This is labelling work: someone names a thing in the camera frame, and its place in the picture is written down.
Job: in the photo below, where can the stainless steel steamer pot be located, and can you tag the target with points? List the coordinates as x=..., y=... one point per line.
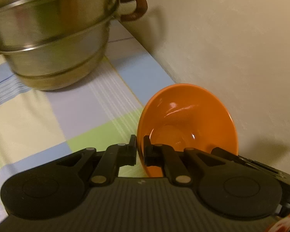
x=51, y=44

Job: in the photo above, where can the orange plastic bowl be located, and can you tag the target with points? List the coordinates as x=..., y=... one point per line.
x=186, y=115

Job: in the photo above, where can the checkered pastel tablecloth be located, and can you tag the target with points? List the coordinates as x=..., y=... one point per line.
x=102, y=109

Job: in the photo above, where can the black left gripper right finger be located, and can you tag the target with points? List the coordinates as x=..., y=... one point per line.
x=227, y=188

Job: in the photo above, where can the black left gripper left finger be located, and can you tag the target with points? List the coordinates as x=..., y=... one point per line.
x=59, y=186

